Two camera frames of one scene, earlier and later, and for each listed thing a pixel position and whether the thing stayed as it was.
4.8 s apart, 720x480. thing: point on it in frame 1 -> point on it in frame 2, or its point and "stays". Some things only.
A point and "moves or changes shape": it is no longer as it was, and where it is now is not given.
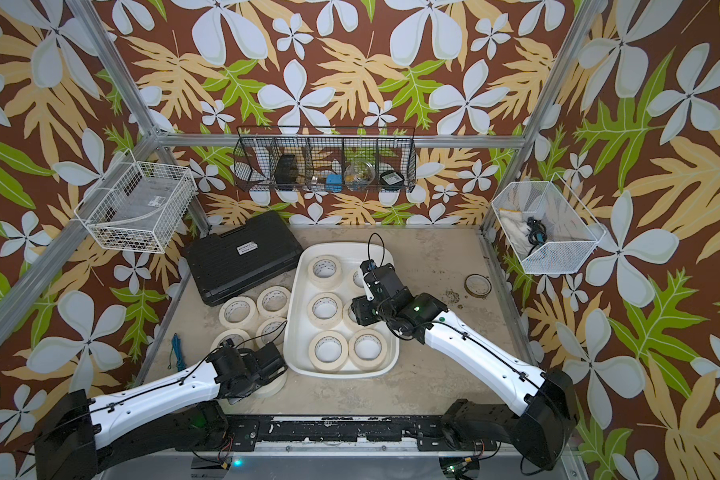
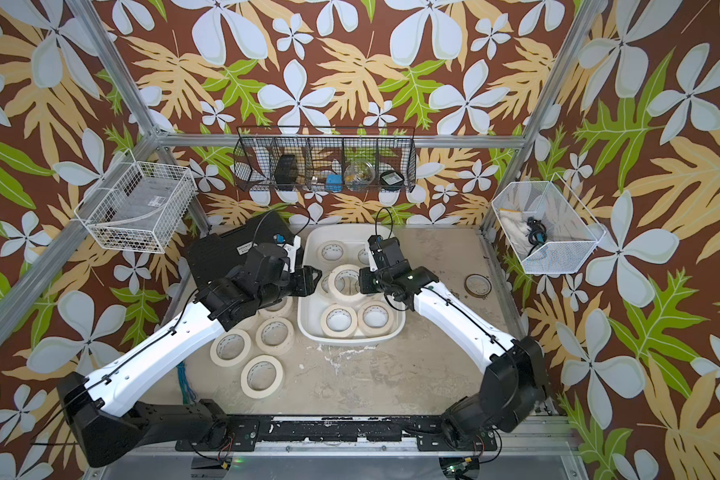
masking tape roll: [274, 301] stays
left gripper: [242, 397] -> [304, 282]
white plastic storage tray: [321, 339] moves or changes shape
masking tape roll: [325, 271] -> [331, 251]
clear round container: [358, 174] stays
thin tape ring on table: [478, 285] stays
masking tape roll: [239, 339] stays
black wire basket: [326, 158] stays
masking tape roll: [358, 279] moves or changes shape
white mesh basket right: [548, 227] stays
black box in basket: [286, 172] stays
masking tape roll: [325, 310] -> [344, 284]
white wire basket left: [136, 205] stays
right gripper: [361, 309] -> [366, 279]
